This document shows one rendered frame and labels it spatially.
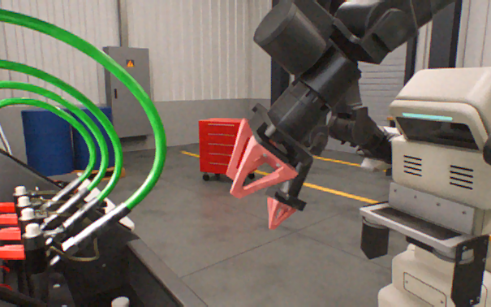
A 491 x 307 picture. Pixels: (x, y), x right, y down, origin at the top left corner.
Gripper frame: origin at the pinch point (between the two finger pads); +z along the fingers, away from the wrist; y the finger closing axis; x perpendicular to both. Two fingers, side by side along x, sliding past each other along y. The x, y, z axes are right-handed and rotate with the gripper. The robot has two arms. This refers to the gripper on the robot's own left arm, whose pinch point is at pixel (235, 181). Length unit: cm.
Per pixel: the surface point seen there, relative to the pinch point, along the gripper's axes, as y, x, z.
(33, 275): -3.9, -12.4, 30.9
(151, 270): -23.8, 9.1, 35.9
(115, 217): -0.3, -9.1, 13.4
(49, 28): -4.7, -27.7, -0.8
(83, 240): 0.6, -10.6, 18.0
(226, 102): -819, 188, 111
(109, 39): -698, -97, 138
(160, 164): -2.4, -8.5, 4.8
